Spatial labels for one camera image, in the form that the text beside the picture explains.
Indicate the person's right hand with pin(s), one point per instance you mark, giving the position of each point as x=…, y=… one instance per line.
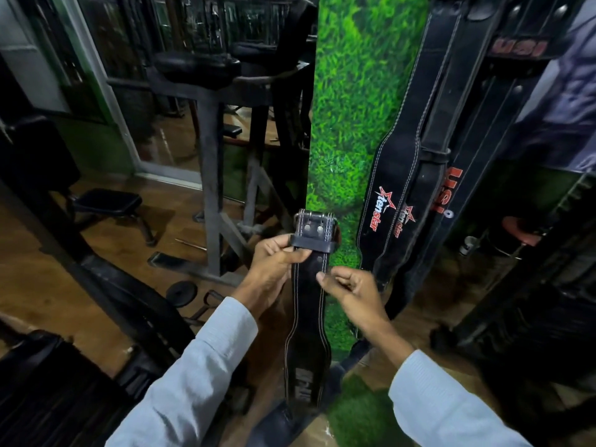
x=356, y=295

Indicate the person's left hand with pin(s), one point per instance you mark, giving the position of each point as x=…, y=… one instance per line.
x=267, y=274

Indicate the person's left thumb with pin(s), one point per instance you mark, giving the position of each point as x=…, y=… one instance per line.
x=294, y=258

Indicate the person's right thumb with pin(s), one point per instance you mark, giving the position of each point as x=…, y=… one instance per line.
x=333, y=283

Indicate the black leather belt with buckle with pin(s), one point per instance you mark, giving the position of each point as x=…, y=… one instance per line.
x=309, y=311

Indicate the person's left forearm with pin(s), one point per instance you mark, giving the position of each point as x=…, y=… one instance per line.
x=195, y=372

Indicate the person's right forearm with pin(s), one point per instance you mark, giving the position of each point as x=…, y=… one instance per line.
x=433, y=395

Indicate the black weight plate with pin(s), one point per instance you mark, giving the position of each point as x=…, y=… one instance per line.
x=181, y=293

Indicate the black belt with star print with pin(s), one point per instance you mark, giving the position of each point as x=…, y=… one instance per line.
x=400, y=167

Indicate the green grass print panel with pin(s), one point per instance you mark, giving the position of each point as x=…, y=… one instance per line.
x=358, y=134

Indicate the grey metal gym machine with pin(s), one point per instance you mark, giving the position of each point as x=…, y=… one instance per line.
x=223, y=134

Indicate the black belt with red lettering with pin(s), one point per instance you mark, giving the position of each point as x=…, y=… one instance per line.
x=458, y=158

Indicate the red stool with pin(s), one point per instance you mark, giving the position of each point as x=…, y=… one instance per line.
x=519, y=232

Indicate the black padded gym bench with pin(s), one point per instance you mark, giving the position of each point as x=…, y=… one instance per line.
x=105, y=204

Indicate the black inclined gym bench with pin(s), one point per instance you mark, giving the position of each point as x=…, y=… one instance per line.
x=70, y=293

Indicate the black gym machine frame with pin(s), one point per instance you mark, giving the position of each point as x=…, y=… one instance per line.
x=531, y=297

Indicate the wall mirror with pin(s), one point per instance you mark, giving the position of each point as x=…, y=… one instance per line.
x=186, y=65

